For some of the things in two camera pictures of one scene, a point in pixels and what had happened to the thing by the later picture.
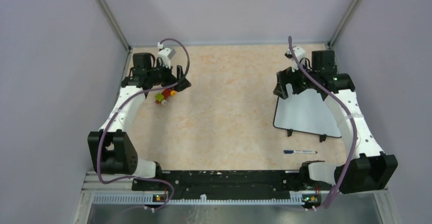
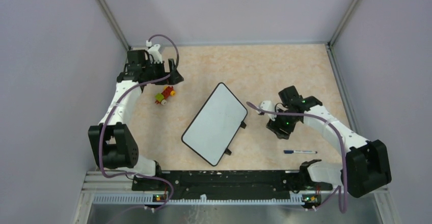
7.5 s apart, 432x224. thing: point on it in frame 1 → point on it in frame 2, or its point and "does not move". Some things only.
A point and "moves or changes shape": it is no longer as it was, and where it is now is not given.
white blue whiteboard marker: (297, 151) does not move
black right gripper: (285, 77) → (275, 125)
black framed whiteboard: (306, 111) moves or changes shape
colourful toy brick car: (161, 98) does not move
